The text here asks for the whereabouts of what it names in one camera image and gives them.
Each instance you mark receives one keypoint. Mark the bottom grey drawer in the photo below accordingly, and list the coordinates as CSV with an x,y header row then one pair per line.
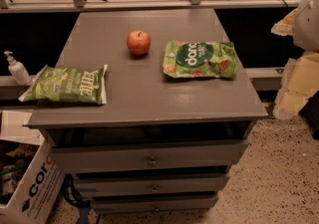
x,y
155,204

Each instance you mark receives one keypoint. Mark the white pump bottle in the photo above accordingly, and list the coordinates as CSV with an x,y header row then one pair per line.
x,y
17,70

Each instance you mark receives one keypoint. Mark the red apple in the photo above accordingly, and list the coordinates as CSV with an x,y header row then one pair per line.
x,y
138,42

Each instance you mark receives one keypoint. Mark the grey drawer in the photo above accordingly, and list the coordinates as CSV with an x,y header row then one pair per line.
x,y
151,185
148,156
155,204

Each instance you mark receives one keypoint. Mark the top grey drawer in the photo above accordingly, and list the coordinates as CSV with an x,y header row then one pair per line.
x,y
148,156

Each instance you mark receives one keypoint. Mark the middle grey drawer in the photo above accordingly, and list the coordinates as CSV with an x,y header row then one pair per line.
x,y
151,185

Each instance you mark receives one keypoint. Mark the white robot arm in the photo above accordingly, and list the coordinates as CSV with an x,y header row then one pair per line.
x,y
300,79

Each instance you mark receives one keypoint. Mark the white cardboard box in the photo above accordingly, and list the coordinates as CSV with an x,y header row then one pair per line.
x,y
30,179

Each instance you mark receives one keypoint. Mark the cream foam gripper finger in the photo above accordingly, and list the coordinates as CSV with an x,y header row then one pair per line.
x,y
299,81

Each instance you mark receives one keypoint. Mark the grey drawer cabinet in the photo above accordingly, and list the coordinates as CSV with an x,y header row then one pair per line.
x,y
144,105

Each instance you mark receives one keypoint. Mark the green rice chip bag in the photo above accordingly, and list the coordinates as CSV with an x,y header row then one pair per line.
x,y
199,60

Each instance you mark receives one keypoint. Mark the green kettle chips bag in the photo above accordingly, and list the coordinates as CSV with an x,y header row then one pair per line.
x,y
68,85

